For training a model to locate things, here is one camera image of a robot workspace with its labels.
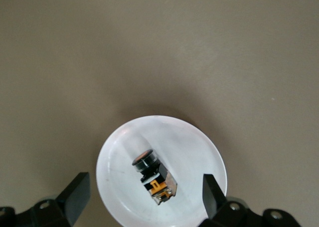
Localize pink round plate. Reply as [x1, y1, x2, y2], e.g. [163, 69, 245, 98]
[96, 115, 228, 227]

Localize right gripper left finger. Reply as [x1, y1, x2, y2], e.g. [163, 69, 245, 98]
[0, 172, 90, 227]

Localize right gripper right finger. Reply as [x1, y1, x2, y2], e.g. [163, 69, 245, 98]
[199, 174, 302, 227]

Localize orange push-button switch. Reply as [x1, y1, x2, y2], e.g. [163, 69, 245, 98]
[131, 149, 179, 207]

